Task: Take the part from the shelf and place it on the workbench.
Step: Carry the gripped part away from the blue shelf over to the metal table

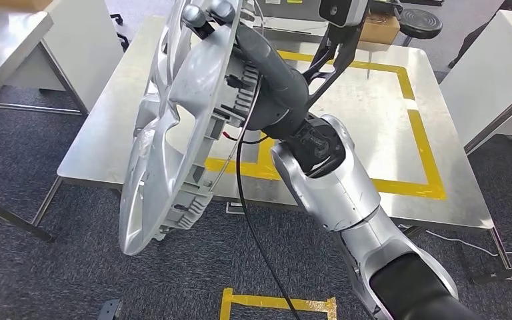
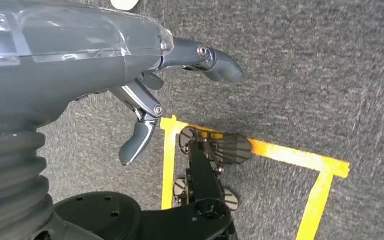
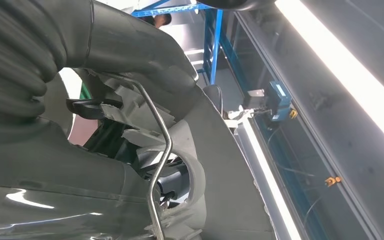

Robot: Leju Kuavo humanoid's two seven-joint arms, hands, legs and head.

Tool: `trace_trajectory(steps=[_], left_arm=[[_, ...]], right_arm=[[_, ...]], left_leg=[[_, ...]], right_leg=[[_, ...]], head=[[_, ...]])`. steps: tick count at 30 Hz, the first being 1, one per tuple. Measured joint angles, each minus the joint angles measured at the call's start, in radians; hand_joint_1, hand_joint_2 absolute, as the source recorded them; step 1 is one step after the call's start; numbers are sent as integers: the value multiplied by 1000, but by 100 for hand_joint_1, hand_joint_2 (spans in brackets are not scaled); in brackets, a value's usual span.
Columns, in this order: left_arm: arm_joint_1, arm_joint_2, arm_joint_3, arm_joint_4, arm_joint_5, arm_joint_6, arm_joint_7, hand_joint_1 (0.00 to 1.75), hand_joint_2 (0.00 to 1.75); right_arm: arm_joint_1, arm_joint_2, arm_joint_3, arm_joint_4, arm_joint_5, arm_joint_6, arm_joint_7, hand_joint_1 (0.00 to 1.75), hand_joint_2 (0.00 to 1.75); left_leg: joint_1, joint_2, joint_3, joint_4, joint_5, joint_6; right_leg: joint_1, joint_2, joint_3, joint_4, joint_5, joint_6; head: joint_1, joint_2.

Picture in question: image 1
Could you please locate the grey metal box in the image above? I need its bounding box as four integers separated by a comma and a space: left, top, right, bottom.
255, 0, 323, 22

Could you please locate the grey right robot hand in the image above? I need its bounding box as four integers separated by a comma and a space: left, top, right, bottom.
181, 0, 309, 130

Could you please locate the white floor cable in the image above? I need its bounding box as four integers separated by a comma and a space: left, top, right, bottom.
399, 225, 512, 258

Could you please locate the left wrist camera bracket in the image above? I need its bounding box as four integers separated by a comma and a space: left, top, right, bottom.
97, 299, 122, 320

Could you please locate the white cabinet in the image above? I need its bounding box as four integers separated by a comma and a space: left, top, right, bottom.
4, 0, 125, 113
439, 9, 512, 147

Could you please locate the yellow floor tape square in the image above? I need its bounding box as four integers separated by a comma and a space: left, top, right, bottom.
219, 287, 338, 320

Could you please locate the silver wheel cover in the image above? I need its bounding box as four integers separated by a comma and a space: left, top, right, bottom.
119, 0, 261, 257

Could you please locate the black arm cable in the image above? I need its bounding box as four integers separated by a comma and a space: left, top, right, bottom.
236, 132, 302, 320

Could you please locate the brown cardboard box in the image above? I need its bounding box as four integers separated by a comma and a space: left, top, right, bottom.
359, 12, 401, 45
0, 0, 55, 12

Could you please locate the small yellow table tape rectangle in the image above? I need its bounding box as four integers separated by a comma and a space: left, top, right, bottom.
205, 157, 261, 179

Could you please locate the black handheld controller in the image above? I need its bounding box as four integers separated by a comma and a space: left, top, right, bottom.
368, 0, 403, 16

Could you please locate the steel workbench table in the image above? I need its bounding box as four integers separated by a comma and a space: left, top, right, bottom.
57, 15, 512, 271

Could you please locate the black round stool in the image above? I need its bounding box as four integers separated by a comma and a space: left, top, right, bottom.
398, 9, 443, 47

